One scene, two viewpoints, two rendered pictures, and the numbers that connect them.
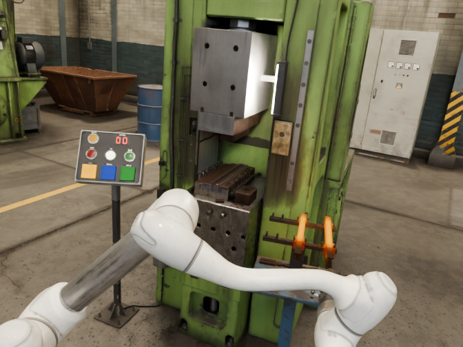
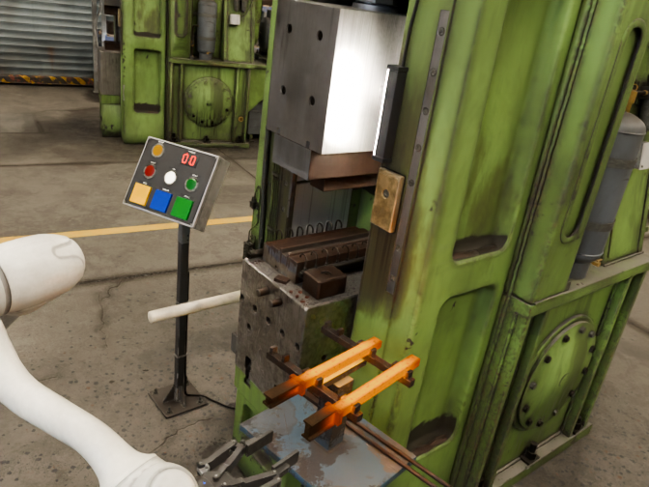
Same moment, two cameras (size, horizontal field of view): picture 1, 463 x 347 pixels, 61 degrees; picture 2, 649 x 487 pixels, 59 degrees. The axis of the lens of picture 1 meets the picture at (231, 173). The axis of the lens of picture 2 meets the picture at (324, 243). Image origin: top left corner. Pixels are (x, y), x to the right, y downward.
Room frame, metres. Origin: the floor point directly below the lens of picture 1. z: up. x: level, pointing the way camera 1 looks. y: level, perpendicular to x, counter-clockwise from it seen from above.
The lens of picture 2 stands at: (0.47, -0.86, 1.80)
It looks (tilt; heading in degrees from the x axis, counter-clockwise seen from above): 24 degrees down; 28
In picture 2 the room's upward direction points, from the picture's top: 8 degrees clockwise
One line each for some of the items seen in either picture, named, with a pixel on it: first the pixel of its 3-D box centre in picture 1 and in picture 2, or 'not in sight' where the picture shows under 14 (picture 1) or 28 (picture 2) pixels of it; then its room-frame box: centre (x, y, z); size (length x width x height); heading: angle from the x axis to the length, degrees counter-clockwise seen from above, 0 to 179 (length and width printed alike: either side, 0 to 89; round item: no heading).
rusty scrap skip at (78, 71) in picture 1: (85, 91); not in sight; (8.43, 3.29, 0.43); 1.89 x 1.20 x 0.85; 62
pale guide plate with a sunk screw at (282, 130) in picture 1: (281, 138); (386, 200); (1.95, -0.24, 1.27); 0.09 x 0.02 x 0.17; 69
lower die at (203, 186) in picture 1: (226, 178); (327, 249); (2.14, 0.03, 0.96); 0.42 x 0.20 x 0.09; 159
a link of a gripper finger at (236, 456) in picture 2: not in sight; (229, 465); (1.16, -0.34, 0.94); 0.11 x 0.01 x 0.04; 11
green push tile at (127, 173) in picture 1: (127, 173); (183, 208); (1.94, 0.55, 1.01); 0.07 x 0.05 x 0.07; 94
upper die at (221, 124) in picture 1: (231, 117); (342, 152); (2.14, 0.03, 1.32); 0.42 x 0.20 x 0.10; 159
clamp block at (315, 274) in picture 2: (245, 195); (324, 281); (1.93, -0.09, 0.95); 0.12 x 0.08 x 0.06; 159
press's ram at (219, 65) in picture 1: (242, 72); (361, 78); (2.12, -0.01, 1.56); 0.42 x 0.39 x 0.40; 159
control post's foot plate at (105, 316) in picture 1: (116, 308); (178, 390); (2.06, 0.65, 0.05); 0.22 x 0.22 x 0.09; 69
